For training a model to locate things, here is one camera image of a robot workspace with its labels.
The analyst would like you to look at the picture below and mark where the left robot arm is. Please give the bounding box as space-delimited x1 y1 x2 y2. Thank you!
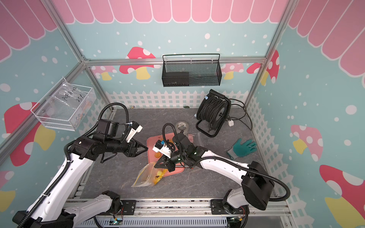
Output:
12 103 148 228

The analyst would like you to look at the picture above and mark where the clear resealable bag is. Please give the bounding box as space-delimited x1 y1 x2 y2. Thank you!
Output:
132 162 168 187

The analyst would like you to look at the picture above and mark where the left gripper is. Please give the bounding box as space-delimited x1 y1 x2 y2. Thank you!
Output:
106 137 148 158

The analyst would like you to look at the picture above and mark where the black mesh wall basket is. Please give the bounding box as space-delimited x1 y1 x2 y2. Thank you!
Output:
162 53 222 87

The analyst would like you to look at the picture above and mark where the clear wire wall basket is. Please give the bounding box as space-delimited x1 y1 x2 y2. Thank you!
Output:
31 78 97 131

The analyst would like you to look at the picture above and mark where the white power plug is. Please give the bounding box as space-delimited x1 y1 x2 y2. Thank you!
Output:
228 120 234 127

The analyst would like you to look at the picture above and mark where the black cable reel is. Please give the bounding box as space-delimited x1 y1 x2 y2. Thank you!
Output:
195 89 232 138

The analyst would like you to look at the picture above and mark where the pink plastic tray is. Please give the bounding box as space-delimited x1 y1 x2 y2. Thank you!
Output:
147 133 184 176

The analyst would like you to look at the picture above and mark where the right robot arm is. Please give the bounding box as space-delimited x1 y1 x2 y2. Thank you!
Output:
153 123 291 211

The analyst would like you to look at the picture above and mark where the clear tape roll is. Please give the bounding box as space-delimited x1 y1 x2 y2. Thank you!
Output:
175 121 189 135

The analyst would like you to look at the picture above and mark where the small clear zip bag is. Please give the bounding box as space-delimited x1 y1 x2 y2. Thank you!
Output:
193 132 205 147

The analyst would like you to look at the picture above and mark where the green rubber glove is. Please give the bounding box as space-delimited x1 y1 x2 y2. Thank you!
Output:
226 138 257 160

